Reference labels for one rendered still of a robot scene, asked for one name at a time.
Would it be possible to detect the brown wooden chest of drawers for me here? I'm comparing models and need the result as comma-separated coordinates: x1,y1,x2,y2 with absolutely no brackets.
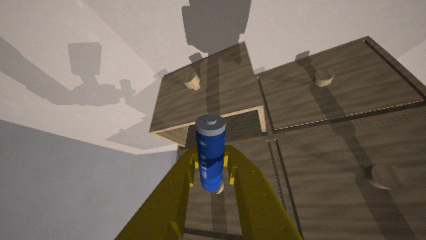
180,36,426,240

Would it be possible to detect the blue battery with grey end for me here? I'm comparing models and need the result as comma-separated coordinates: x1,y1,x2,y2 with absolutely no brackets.
195,114,226,191

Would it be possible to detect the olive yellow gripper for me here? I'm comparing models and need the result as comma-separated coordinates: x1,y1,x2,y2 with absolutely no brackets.
114,145,303,240

